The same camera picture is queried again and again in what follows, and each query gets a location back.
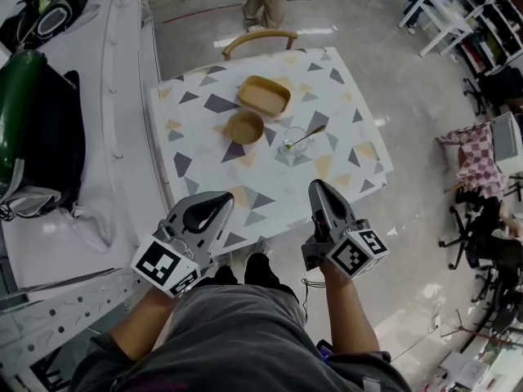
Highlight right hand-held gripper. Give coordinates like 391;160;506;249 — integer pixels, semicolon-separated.
301;179;389;279

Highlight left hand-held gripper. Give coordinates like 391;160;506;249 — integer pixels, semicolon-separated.
130;191;236;299

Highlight small gold spoon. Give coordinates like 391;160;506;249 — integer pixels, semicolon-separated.
284;124;327;149

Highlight clear glass cup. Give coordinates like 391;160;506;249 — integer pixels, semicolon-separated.
279;126;316;157

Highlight person's right forearm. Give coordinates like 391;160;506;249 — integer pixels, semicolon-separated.
320;265;382;357

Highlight person's left forearm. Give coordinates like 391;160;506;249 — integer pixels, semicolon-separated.
108;286;177;361

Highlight table with triangle-patterned cloth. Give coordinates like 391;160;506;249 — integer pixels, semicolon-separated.
149;46;396;256

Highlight person's black trousers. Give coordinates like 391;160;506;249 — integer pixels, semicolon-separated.
206;253;302;301

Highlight white metal shelf rack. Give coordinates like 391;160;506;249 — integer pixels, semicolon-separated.
0;0;172;392

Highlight tan round bowl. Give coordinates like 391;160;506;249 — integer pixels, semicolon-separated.
226;109;266;145

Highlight person's grey shirt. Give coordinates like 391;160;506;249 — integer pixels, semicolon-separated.
69;283;409;392

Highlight tan rectangular container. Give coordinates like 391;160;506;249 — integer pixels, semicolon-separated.
237;74;292;118

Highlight black office chair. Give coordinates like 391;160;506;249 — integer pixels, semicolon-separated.
439;196;523;273
463;64;523;117

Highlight pink checked cloth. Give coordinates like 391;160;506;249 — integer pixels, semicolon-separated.
436;121;508;200

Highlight white box appliance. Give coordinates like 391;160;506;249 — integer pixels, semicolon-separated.
491;111;523;174

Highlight wooden chair back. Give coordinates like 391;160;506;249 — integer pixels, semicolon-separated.
221;29;299;61

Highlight green and black backpack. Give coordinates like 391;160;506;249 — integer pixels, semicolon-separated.
0;0;94;52
0;49;87;222

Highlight white table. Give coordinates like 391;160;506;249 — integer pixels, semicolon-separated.
398;0;475;59

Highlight white shelving unit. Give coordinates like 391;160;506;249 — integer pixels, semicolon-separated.
457;0;523;77

